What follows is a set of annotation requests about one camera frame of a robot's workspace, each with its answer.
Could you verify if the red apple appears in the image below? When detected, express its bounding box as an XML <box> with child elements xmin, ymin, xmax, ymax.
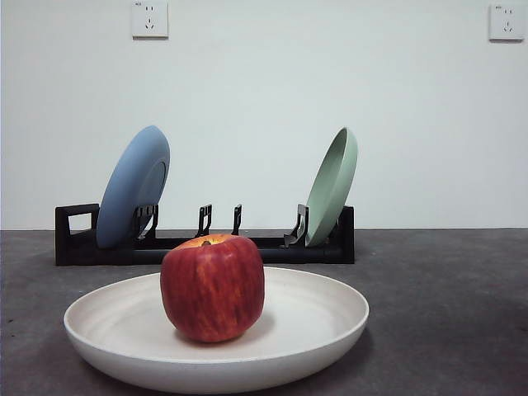
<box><xmin>159</xmin><ymin>233</ymin><xmax>266</xmax><ymax>344</ymax></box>

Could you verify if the cream yellow plate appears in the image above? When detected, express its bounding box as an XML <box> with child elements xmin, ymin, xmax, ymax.
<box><xmin>63</xmin><ymin>266</ymin><xmax>370</xmax><ymax>395</ymax></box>

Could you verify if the white wall socket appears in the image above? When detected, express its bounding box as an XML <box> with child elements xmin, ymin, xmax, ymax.
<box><xmin>131</xmin><ymin>0</ymin><xmax>169</xmax><ymax>40</ymax></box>
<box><xmin>488</xmin><ymin>3</ymin><xmax>526</xmax><ymax>42</ymax></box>

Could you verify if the black plate rack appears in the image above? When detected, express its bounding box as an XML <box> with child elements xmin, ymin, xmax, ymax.
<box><xmin>54</xmin><ymin>203</ymin><xmax>356</xmax><ymax>266</ymax></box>

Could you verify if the green plate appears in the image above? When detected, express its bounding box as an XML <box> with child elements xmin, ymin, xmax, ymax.
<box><xmin>304</xmin><ymin>126</ymin><xmax>359</xmax><ymax>248</ymax></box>

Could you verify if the blue plate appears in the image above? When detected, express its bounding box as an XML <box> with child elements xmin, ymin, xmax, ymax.
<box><xmin>95</xmin><ymin>125</ymin><xmax>171</xmax><ymax>250</ymax></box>

